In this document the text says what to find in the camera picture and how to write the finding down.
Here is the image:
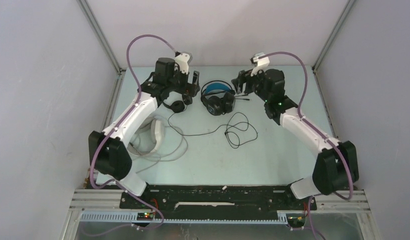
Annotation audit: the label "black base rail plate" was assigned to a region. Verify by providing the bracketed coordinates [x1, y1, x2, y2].
[119, 184, 317, 221]

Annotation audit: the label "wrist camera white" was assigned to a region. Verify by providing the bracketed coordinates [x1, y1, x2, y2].
[250, 52, 270, 77]
[174, 51, 193, 75]

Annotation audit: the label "purple cable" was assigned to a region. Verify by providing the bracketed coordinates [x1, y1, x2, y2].
[79, 34, 178, 238]
[264, 51, 355, 240]

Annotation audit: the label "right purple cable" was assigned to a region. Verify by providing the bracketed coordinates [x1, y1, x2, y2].
[264, 51, 355, 240]

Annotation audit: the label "white slotted cable duct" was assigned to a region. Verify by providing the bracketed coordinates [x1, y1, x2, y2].
[79, 211, 309, 225]

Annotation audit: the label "white gaming headphones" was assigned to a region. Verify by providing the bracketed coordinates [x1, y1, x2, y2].
[120, 114, 189, 175]

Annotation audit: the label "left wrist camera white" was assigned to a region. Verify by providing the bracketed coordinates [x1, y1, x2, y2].
[174, 51, 193, 75]

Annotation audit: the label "large black blue headphones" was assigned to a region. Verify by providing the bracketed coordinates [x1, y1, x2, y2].
[200, 80, 250, 116]

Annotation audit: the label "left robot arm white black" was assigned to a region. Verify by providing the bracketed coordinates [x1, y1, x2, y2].
[88, 53, 199, 208]

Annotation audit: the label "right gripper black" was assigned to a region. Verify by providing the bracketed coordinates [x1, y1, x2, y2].
[230, 65, 271, 103]

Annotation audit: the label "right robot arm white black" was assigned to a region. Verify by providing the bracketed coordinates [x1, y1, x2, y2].
[231, 69, 359, 209]

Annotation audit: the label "small black headphones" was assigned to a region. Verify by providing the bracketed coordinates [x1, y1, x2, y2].
[162, 100, 259, 149]

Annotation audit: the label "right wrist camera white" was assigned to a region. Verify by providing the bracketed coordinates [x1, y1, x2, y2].
[250, 52, 270, 77]

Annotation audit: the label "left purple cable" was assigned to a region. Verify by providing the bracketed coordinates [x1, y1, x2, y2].
[79, 34, 178, 238]

